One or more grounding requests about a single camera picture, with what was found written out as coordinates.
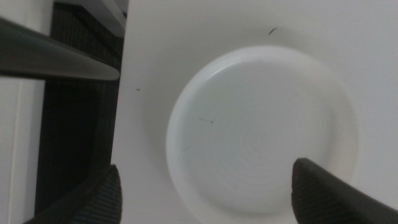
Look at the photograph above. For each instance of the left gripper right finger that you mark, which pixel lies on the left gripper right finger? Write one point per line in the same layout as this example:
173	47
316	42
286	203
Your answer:
323	202

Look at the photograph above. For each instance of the dark grey metal bar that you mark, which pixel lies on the dark grey metal bar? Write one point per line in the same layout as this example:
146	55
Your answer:
46	56

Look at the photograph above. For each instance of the white shallow bowl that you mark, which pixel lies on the white shallow bowl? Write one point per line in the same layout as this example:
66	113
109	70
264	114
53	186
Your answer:
248	124

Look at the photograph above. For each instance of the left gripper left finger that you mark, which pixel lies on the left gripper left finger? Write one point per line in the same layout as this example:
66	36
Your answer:
99	199

